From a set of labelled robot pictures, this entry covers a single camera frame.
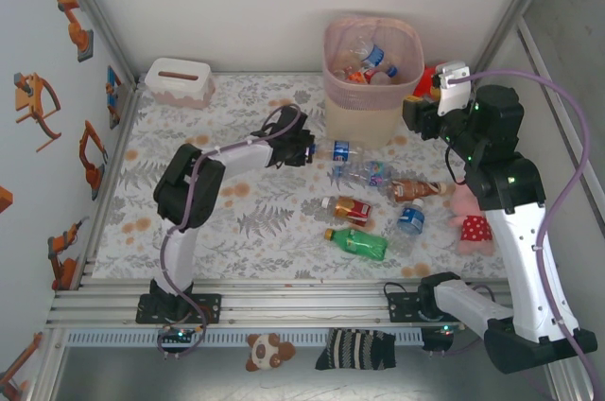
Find blue orange machine wall sticker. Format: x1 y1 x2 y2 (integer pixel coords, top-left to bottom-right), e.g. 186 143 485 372
104 64 127 131

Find green bottle yellow cap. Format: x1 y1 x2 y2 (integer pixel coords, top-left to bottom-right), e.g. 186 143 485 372
323 226 389 261

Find brown coffee bottle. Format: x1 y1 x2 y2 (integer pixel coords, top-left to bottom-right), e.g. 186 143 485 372
388 177 458 203

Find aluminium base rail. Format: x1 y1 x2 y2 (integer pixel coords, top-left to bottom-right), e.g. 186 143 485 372
44 277 571 329

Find white slotted cable duct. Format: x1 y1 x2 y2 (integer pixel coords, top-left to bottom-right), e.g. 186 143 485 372
65 328 426 348

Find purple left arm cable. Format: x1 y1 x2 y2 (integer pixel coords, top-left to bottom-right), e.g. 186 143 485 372
158 105 303 359

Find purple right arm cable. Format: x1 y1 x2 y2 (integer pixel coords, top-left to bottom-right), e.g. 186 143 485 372
423 68 605 392

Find brown white panda plush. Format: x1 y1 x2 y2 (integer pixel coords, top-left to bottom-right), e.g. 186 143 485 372
244 332 298 373

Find black white striped sock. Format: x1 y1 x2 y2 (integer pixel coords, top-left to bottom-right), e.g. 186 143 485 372
315 327 397 372

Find small circuit board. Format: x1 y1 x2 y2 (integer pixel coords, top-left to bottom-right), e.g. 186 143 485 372
420 323 467 354
158 324 199 346

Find clear bottle orange label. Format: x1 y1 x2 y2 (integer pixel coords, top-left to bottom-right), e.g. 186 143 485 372
347 65 374 84

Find clear bottle blue cap label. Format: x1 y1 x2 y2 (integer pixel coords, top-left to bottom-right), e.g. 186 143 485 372
350 33 399 78

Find white-capped bottle blue label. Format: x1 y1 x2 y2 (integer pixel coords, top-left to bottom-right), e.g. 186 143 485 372
387 197 425 253

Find aluminium side rail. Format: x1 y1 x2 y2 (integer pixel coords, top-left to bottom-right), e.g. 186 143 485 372
79 81 143 288

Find pink plush toy red dress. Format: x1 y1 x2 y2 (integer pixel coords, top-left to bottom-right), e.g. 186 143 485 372
446 185 497 258

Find white pink tissue box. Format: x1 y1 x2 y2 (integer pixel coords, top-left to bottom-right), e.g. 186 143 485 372
144 57 214 111

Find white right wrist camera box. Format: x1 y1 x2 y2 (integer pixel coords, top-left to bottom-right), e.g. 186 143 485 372
434 60 474 117

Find clear bottle purple teal label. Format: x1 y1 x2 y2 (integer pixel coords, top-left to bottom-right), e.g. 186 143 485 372
330 159 393 189

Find orange claw wall sticker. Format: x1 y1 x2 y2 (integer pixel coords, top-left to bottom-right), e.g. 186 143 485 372
12 72 62 154

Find beige bin with pink liner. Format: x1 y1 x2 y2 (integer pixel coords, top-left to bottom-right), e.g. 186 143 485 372
323 16 424 149

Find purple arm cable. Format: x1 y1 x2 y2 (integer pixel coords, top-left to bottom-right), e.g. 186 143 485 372
158 105 303 359
423 68 605 392

